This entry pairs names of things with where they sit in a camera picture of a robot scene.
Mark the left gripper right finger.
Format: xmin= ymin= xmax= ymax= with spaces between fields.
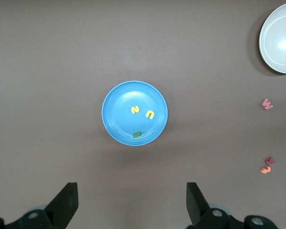
xmin=187 ymin=182 xmax=247 ymax=229

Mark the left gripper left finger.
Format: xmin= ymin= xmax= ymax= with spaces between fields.
xmin=4 ymin=182 xmax=79 ymax=229

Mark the blue plate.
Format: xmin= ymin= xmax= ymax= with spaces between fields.
xmin=101 ymin=80 xmax=169 ymax=146

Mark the pink foam letter w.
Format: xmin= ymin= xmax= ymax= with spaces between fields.
xmin=261 ymin=98 xmax=274 ymax=110

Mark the brown table cover mat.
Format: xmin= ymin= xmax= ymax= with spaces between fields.
xmin=0 ymin=0 xmax=286 ymax=229

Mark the beige plate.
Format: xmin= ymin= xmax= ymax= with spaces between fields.
xmin=259 ymin=1 xmax=286 ymax=74

